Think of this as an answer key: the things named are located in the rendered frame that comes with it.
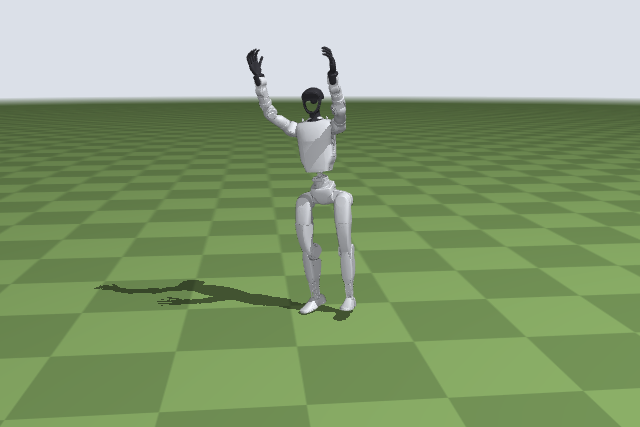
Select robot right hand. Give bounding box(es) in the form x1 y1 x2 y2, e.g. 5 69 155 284
247 49 265 86

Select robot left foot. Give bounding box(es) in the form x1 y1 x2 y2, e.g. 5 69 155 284
340 296 356 311

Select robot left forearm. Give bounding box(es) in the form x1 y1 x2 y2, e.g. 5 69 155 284
327 76 346 108

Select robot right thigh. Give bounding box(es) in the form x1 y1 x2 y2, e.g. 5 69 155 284
295 191 322 259

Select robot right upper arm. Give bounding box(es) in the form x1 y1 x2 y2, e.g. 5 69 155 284
263 105 298 138

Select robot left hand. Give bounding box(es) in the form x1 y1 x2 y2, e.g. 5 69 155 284
321 47 338 85

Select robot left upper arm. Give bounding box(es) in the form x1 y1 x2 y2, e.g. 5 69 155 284
330 103 346 134

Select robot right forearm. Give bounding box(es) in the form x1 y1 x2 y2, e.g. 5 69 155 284
255 76 272 110

